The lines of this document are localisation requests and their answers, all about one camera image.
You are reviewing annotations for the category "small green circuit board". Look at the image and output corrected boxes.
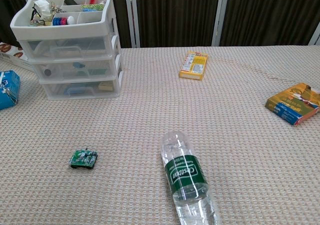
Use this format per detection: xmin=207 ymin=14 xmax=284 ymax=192
xmin=68 ymin=146 xmax=99 ymax=171

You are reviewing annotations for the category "translucent plastic drawer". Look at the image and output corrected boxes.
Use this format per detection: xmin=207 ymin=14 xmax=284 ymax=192
xmin=31 ymin=55 xmax=123 ymax=81

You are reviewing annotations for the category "yellow snack box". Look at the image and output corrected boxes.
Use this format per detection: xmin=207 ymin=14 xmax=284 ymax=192
xmin=178 ymin=50 xmax=209 ymax=82

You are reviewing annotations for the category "long white cookie box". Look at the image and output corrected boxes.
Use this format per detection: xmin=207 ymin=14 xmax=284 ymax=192
xmin=0 ymin=41 xmax=35 ymax=72

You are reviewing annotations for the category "beige woven tablecloth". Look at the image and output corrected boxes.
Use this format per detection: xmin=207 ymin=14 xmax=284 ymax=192
xmin=0 ymin=44 xmax=320 ymax=225

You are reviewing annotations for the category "tan block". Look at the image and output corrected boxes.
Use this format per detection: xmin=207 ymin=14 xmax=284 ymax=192
xmin=97 ymin=82 xmax=115 ymax=92

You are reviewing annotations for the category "flat green item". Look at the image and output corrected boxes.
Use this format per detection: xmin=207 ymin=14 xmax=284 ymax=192
xmin=76 ymin=68 xmax=108 ymax=77

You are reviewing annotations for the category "clear water bottle green label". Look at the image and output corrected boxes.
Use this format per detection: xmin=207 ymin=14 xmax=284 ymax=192
xmin=160 ymin=130 xmax=222 ymax=225

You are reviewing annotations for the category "blue rounded plastic item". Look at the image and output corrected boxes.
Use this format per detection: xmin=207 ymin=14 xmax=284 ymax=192
xmin=63 ymin=85 xmax=86 ymax=96

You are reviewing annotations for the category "green blue packet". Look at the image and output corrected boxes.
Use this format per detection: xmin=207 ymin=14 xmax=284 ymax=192
xmin=80 ymin=4 xmax=106 ymax=12

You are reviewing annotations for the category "stack of coloured discs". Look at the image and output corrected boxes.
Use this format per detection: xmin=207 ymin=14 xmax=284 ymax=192
xmin=52 ymin=15 xmax=76 ymax=27

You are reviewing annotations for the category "crumpled orange blue carton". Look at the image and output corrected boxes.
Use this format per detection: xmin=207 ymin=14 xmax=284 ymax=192
xmin=264 ymin=82 xmax=320 ymax=127

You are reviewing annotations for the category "green cartoon sticker packet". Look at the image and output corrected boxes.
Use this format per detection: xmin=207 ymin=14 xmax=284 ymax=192
xmin=29 ymin=18 xmax=52 ymax=27

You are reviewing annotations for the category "blue snack bag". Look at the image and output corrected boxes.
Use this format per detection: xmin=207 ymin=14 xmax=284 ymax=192
xmin=0 ymin=69 xmax=21 ymax=111

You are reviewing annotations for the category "clear drawer with long handle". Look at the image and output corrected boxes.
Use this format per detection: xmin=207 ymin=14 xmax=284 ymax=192
xmin=17 ymin=35 xmax=119 ymax=61

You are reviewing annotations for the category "grey metal frame post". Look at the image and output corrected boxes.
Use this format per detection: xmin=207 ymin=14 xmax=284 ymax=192
xmin=123 ymin=0 xmax=141 ymax=49
xmin=308 ymin=21 xmax=320 ymax=46
xmin=211 ymin=0 xmax=230 ymax=47

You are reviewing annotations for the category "white plastic drawer organizer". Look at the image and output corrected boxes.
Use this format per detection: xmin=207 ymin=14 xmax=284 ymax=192
xmin=9 ymin=0 xmax=125 ymax=101

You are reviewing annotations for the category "metal keychain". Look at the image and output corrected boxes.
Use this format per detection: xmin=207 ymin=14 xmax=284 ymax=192
xmin=50 ymin=1 xmax=65 ymax=14

